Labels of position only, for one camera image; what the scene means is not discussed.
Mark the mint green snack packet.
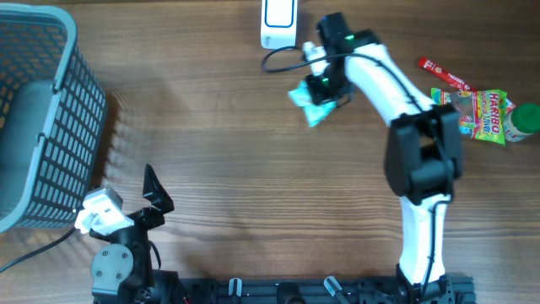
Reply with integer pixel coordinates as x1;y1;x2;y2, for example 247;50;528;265
288;81;337;128

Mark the red Nescafe stick packet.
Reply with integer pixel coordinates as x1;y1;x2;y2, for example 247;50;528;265
418;57;475;91

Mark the Haribo gummy worms bag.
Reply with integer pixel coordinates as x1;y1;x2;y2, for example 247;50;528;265
430;88;507;145

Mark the green lid jar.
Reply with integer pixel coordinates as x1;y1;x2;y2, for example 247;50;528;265
503;103;540;142

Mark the small red carton box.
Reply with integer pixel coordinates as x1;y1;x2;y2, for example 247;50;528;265
505;98;516;114

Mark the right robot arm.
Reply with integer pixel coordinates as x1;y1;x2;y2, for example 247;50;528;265
304;13;462;303

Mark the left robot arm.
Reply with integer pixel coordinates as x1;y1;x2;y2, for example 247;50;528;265
90;165;179;304

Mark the white barcode scanner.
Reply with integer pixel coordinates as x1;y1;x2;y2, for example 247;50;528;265
261;0;299;50

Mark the grey plastic shopping basket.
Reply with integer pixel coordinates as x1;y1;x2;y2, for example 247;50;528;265
1;3;108;231

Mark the right camera cable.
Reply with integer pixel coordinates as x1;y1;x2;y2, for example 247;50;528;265
261;45;455;304

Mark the camera cable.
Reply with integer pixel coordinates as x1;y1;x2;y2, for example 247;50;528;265
0;226;78;274
261;45;455;304

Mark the left camera cable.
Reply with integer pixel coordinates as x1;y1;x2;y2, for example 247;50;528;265
0;226;78;274

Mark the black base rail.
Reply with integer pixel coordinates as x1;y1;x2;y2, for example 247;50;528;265
175;274;477;304

